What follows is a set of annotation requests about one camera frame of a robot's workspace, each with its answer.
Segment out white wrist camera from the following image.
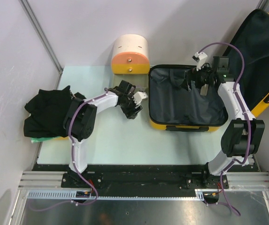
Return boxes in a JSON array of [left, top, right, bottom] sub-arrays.
[[133, 91, 148, 105], [192, 52, 208, 71]]

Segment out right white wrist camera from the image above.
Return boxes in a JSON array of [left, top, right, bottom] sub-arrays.
[[192, 52, 208, 71]]

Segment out yellow Pikachu suitcase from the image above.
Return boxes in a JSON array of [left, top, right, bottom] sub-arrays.
[[148, 9, 269, 131]]

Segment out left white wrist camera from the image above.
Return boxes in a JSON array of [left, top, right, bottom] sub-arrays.
[[133, 91, 148, 105]]

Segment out green white patterned towel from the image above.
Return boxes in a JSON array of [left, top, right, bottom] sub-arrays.
[[31, 136, 60, 143]]

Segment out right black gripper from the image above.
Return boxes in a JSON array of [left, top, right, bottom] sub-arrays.
[[180, 61, 216, 92]]

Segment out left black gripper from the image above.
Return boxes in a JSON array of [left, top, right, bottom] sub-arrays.
[[119, 93, 142, 119]]

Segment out black garment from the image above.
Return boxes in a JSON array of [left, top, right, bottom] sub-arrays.
[[23, 85, 86, 138]]

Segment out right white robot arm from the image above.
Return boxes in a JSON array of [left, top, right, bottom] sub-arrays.
[[184, 52, 265, 188]]

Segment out silver metal padlock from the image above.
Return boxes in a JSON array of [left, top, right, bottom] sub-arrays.
[[200, 84, 208, 96]]

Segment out yellow plastic basket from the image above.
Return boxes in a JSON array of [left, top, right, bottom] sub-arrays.
[[53, 136, 69, 141]]

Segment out pastel round drawer box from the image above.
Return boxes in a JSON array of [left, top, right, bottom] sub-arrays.
[[111, 34, 150, 91]]

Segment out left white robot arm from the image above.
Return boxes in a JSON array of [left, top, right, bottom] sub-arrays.
[[63, 80, 148, 188]]

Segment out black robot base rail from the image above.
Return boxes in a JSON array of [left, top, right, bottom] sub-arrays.
[[32, 164, 259, 201]]

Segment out white slotted cable duct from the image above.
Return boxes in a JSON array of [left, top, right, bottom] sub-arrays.
[[27, 189, 211, 201]]

